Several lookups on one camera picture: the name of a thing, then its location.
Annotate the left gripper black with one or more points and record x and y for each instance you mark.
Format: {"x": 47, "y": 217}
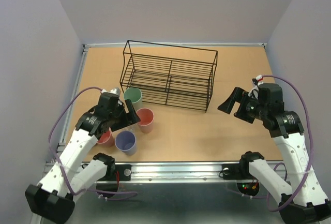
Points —
{"x": 130, "y": 117}

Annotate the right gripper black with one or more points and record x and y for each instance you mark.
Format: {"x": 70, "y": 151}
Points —
{"x": 227, "y": 105}

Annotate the pink plastic cup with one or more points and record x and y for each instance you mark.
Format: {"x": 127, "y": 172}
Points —
{"x": 146, "y": 122}

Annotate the green plastic cup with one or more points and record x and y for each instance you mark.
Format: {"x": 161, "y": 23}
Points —
{"x": 135, "y": 95}

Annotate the black wire dish rack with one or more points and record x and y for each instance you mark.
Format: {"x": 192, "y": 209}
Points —
{"x": 169, "y": 74}

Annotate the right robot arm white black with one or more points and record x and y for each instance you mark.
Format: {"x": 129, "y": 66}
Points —
{"x": 301, "y": 200}

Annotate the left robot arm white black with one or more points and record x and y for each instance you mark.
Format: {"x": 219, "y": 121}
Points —
{"x": 55, "y": 196}

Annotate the clear glass cup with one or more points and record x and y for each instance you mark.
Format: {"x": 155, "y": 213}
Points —
{"x": 130, "y": 129}

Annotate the purple plastic cup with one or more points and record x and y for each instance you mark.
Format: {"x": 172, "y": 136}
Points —
{"x": 126, "y": 142}

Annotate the red plastic cup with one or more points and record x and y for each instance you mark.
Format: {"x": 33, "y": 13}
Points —
{"x": 107, "y": 139}

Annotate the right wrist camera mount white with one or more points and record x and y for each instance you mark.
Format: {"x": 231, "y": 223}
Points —
{"x": 254, "y": 92}

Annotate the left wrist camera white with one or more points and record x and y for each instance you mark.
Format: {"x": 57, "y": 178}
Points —
{"x": 115, "y": 91}

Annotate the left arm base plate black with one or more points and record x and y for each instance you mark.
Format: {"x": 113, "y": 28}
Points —
{"x": 122, "y": 170}

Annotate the aluminium back rail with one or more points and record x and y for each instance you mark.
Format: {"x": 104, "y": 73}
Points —
{"x": 182, "y": 44}

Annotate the aluminium front rail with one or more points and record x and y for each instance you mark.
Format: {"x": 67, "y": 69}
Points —
{"x": 181, "y": 172}

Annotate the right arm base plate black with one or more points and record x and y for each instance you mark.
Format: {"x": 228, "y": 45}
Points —
{"x": 237, "y": 171}

